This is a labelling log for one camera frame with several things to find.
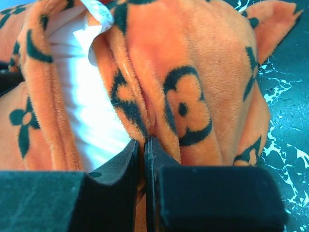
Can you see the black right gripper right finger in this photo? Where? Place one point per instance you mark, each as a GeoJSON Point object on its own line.
{"type": "Point", "coordinates": [164, 191]}

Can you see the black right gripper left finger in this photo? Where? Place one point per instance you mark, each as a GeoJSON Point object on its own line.
{"type": "Point", "coordinates": [114, 191]}

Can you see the orange patterned plush pillowcase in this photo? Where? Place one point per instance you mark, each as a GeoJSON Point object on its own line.
{"type": "Point", "coordinates": [183, 71]}

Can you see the white pillow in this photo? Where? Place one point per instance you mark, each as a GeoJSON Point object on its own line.
{"type": "Point", "coordinates": [98, 132]}

